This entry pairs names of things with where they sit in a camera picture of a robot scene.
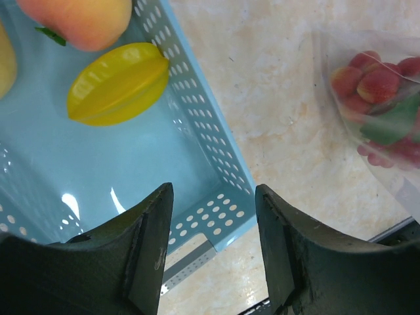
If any clear zip top bag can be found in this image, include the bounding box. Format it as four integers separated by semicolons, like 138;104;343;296
312;26;419;220

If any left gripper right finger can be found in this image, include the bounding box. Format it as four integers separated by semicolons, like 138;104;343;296
255;184;419;314

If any yellow starfruit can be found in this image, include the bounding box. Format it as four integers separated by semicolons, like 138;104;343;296
66;43;169;127

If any red strawberry bunch with leaves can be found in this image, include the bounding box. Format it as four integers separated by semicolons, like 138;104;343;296
329;51;419;146

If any purple grape bunch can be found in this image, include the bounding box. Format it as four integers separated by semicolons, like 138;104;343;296
357;138;419;171

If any orange peach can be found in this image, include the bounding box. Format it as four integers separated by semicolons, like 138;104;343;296
17;0;133;52

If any light blue plastic basket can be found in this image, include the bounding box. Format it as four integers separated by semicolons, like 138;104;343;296
1;1;256;251

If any yellow pear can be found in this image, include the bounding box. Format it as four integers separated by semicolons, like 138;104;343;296
0;23;17;98

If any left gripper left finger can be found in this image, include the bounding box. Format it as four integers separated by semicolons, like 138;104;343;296
1;182;173;314

